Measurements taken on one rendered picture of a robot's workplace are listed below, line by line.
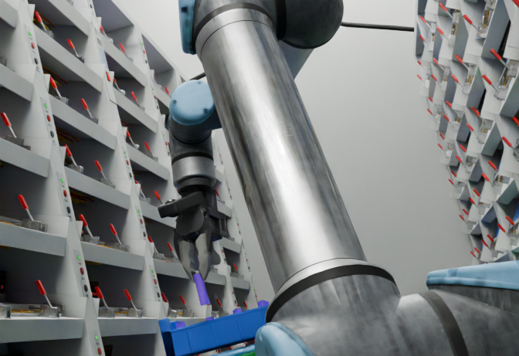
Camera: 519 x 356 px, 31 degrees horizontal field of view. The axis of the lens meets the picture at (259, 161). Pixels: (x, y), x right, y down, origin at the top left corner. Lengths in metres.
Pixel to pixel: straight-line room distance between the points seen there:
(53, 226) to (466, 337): 1.52
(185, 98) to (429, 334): 1.03
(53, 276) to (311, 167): 1.32
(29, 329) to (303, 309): 1.09
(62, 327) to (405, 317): 1.31
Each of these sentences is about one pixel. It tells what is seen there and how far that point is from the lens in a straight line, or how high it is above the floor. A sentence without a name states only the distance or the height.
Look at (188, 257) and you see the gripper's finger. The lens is 1.91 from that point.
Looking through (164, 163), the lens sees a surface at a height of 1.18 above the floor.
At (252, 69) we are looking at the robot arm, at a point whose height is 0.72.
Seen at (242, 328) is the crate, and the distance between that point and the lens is 1.85.
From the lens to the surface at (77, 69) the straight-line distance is 2.90.
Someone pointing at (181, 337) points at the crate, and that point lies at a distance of 1.86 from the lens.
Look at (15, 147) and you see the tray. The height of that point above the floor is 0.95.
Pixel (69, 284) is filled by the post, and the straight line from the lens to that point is 2.32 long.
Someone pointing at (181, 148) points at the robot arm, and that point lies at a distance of 1.98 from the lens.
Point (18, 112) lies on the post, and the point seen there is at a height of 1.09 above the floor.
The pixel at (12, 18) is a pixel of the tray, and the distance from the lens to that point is 2.47.
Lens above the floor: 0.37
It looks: 11 degrees up
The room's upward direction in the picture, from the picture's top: 15 degrees counter-clockwise
